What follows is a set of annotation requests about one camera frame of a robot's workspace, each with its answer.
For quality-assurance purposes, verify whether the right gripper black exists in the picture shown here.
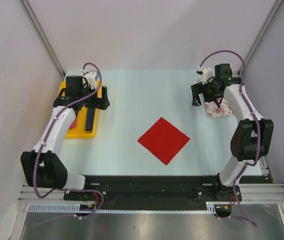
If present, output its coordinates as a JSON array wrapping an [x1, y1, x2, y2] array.
[[192, 78, 222, 107]]

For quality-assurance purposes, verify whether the red paper napkin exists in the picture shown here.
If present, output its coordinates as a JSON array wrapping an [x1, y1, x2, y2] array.
[[137, 117, 190, 166]]

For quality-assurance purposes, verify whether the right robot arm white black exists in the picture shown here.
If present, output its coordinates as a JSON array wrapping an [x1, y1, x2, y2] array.
[[191, 63, 274, 202]]

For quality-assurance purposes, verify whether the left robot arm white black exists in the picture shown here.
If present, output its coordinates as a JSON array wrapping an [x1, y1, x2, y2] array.
[[20, 71, 110, 200]]

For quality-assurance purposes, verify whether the navy napkin roll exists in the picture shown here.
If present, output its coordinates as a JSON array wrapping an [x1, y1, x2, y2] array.
[[85, 108, 95, 132]]

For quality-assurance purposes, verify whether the pink napkin roll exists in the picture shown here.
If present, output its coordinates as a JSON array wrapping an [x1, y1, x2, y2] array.
[[69, 119, 76, 129]]

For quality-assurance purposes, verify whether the floral placemat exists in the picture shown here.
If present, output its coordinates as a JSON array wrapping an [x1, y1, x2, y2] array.
[[204, 98, 235, 118]]

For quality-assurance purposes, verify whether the yellow plastic tray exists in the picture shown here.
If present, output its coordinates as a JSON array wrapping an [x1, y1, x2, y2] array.
[[53, 75, 102, 139]]

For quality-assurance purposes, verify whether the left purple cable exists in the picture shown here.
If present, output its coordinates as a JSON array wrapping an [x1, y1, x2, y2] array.
[[33, 62, 105, 221]]

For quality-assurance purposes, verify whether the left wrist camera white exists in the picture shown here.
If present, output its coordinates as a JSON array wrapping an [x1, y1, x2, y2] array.
[[83, 70, 99, 90]]

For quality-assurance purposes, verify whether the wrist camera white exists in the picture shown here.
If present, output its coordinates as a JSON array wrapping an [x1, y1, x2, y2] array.
[[197, 66, 213, 85], [83, 70, 99, 90]]

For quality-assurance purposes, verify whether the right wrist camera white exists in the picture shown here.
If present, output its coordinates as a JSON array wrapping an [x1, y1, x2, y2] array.
[[197, 66, 213, 85]]

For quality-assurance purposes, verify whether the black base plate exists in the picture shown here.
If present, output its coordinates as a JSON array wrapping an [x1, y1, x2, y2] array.
[[33, 174, 274, 207]]

